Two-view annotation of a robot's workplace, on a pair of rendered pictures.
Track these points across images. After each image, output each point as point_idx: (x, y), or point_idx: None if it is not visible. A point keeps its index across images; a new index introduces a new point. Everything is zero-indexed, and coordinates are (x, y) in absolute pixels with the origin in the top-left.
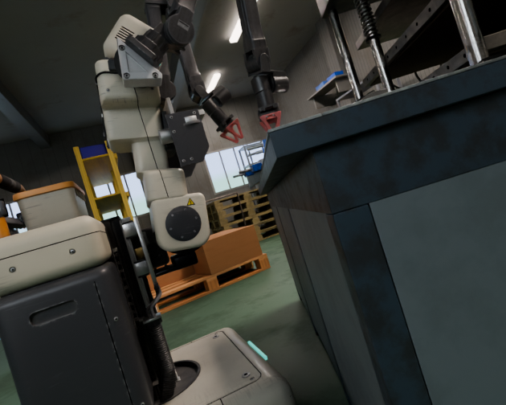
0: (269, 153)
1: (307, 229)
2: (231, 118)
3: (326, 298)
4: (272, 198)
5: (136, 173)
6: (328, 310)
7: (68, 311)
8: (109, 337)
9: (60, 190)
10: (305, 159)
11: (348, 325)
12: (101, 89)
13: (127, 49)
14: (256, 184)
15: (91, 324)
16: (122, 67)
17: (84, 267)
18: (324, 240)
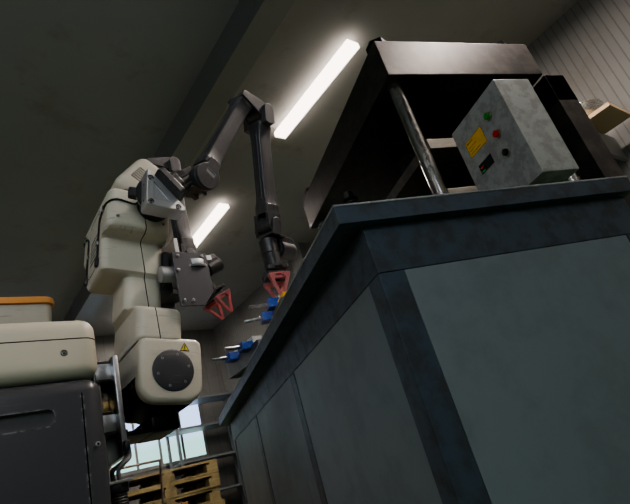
0: (321, 239)
1: (330, 356)
2: (221, 289)
3: (346, 442)
4: (249, 409)
5: (120, 312)
6: (346, 466)
7: (40, 425)
8: (85, 467)
9: (38, 304)
10: (350, 247)
11: (381, 420)
12: (111, 214)
13: (155, 179)
14: (237, 376)
15: (66, 444)
16: (148, 193)
17: (71, 376)
18: (359, 330)
